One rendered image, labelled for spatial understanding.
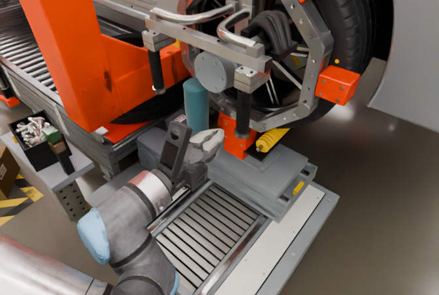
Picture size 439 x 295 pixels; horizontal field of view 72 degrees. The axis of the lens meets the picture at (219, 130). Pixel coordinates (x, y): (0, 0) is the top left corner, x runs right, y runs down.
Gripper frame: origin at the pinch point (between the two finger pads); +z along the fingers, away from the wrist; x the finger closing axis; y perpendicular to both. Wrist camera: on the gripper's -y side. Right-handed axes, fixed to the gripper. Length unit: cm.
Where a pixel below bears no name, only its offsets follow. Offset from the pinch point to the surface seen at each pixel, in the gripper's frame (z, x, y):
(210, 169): 33, -33, 66
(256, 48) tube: 11.5, 1.3, -17.5
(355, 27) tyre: 41.2, 12.9, -15.9
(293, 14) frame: 30.4, -0.2, -19.6
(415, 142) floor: 143, 42, 83
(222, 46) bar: 11.5, -8.6, -15.1
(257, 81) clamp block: 11.1, 2.5, -9.4
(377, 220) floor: 71, 42, 83
